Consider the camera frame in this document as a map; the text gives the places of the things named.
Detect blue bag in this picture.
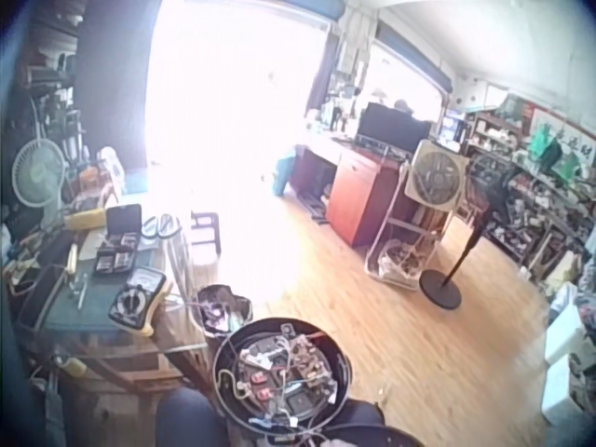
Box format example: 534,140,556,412
272,144,299,196

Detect red wooden cabinet desk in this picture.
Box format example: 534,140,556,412
289,137,420,249

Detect dark wooden stool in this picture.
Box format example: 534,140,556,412
189,210,223,256

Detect black monitor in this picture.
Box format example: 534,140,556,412
356,102,434,155

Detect pair of dark slippers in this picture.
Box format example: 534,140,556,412
140,212,182,244

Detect beige box fan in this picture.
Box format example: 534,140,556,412
403,139,468,211

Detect opened round black appliance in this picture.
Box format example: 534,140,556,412
212,317,351,439

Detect black and yellow multimeter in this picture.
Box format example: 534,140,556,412
108,267,168,337

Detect black open tool case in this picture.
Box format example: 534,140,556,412
93,203,143,275

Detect white plastic jug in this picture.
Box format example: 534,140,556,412
96,146,127,196

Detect green cutting mat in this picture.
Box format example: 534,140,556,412
43,244,165,332

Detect yellow tray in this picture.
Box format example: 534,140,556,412
62,208,106,231

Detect person's legs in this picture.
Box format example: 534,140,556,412
155,386,423,447

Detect cluttered goods shelf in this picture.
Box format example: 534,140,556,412
458,92,596,285

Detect green hanging bag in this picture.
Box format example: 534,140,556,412
526,124,564,169

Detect white desk fan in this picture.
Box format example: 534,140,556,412
11,138,67,224

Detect cluttered tool shelf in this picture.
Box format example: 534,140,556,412
8,0,92,206

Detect white foam box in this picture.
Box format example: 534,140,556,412
543,305,589,367
540,356,589,427

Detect white wire rack cart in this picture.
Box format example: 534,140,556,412
363,157,455,292

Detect black pedestal fan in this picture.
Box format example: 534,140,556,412
418,152,523,310

